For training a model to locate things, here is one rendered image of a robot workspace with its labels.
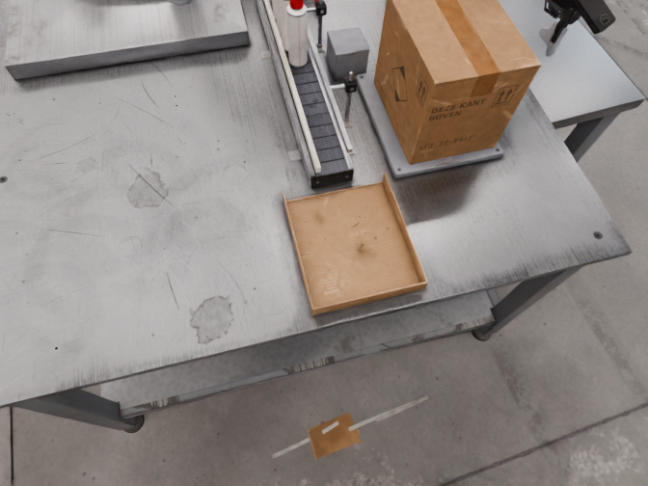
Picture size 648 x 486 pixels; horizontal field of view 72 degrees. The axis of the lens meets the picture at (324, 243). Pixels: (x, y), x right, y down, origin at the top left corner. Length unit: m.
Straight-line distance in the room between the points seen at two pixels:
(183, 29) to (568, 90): 1.14
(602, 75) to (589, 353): 1.07
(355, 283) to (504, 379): 1.06
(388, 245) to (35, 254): 0.81
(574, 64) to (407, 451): 1.40
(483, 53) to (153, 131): 0.83
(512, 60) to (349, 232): 0.51
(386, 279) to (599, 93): 0.89
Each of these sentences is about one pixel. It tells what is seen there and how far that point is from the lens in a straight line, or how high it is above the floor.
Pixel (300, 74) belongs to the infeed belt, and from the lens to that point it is 1.32.
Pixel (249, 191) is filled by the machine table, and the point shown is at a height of 0.83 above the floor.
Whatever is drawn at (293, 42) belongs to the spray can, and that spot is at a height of 0.96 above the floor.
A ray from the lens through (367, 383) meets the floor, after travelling 1.81.
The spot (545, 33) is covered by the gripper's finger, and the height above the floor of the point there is 1.00.
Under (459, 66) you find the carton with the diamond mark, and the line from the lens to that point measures 1.04.
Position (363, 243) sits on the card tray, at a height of 0.83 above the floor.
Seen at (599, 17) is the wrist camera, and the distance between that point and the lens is 1.31.
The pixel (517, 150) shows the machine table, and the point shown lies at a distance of 1.33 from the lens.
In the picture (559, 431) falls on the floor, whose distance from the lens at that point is 2.00.
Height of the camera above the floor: 1.77
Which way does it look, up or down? 63 degrees down
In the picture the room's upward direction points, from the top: 4 degrees clockwise
